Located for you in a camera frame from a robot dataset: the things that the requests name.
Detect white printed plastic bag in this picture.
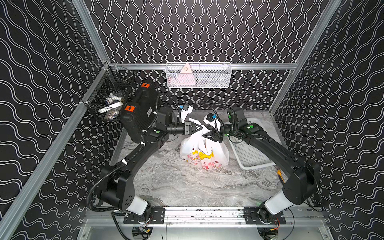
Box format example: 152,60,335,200
180,126,230,171

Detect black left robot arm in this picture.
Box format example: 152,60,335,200
89,108,203,216

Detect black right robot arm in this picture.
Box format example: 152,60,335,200
203,108,320,222

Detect white perforated plastic basket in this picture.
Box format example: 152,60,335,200
230,118,280,170

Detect pink triangular card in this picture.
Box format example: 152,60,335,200
175,63,196,87

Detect black hard tool case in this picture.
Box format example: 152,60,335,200
120,80,158,144

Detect clear wall-mounted tray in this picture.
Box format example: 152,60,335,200
165,62,233,89

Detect yellow handled pliers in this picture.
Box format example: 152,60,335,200
277,170,285,185

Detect white items in wire basket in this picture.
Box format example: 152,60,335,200
97,93,124,120

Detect black wire mesh basket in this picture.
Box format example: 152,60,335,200
84,65,138,122

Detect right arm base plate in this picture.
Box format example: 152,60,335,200
243,207,287,225

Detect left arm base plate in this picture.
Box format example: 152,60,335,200
123,206,166,225

